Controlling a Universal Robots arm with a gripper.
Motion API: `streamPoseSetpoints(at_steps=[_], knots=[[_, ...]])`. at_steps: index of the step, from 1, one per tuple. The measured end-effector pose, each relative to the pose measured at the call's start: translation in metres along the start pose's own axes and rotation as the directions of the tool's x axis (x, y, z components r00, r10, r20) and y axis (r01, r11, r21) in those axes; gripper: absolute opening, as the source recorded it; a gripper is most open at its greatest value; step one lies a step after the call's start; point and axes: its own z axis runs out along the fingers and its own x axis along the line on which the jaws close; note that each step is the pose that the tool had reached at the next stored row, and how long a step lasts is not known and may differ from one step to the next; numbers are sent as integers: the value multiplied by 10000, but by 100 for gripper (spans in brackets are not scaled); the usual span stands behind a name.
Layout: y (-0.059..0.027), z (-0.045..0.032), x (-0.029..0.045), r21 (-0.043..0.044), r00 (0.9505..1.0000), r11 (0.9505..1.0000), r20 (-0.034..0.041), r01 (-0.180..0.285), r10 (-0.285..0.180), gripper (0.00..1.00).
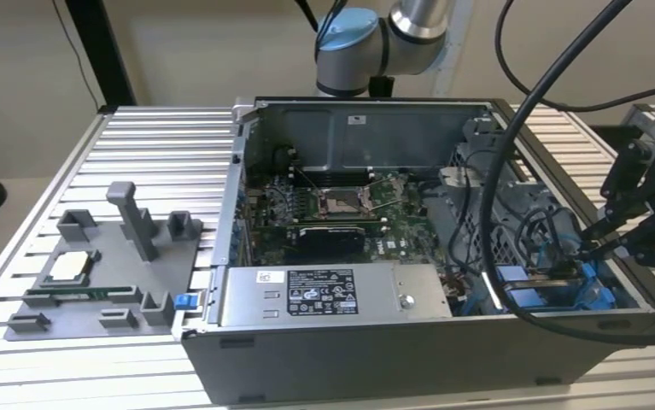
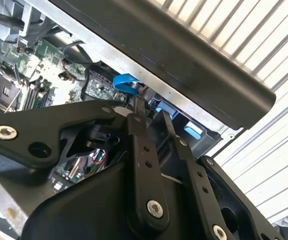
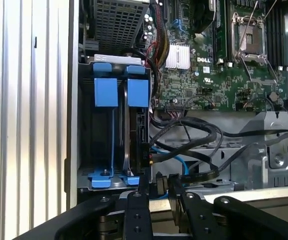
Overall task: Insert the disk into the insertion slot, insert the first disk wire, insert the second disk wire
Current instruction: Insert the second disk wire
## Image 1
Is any thin black wall cable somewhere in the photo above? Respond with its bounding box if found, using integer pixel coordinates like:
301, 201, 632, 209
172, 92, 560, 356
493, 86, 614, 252
50, 0, 106, 113

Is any dark grey PC case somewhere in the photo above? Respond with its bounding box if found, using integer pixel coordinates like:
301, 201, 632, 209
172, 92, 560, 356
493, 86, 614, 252
181, 96, 655, 406

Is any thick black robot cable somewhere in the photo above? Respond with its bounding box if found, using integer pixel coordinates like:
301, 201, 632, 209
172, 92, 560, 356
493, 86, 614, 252
476, 0, 655, 349

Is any black graphics card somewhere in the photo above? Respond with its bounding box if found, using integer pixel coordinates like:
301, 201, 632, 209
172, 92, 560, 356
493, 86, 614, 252
293, 225, 369, 262

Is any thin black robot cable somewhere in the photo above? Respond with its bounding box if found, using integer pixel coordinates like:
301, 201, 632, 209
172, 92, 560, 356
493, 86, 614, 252
493, 0, 655, 114

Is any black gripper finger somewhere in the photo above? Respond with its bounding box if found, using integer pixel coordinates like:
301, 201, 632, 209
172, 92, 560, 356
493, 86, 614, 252
572, 200, 655, 270
579, 137, 655, 243

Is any silver CPU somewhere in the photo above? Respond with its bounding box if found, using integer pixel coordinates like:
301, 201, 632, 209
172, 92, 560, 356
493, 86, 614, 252
45, 251, 92, 281

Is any black upright frame post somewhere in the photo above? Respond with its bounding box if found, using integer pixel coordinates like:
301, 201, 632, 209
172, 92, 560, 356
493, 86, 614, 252
62, 0, 137, 108

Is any long black case wire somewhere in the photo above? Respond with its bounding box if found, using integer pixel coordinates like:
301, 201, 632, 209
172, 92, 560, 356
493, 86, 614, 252
445, 148, 511, 274

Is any green RAM stick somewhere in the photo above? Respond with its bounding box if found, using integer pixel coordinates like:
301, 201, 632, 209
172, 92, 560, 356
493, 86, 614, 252
26, 287, 136, 301

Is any CPU socket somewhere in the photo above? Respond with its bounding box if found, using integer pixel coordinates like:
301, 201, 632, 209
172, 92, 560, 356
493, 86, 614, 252
315, 185, 377, 218

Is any grey parts rack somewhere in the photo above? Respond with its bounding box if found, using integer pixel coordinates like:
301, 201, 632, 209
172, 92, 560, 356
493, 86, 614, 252
4, 180, 207, 343

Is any green motherboard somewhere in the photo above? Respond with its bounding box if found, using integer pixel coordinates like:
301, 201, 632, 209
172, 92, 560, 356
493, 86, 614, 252
244, 165, 448, 267

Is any grey metal disk bay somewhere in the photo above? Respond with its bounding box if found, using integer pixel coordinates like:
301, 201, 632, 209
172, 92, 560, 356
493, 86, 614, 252
439, 140, 590, 274

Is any hard disk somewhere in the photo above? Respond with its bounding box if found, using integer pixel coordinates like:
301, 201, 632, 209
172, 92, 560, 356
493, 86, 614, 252
492, 260, 616, 312

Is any silver power supply unit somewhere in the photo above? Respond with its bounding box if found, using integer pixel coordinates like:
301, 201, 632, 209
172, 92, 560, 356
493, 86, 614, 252
216, 263, 455, 328

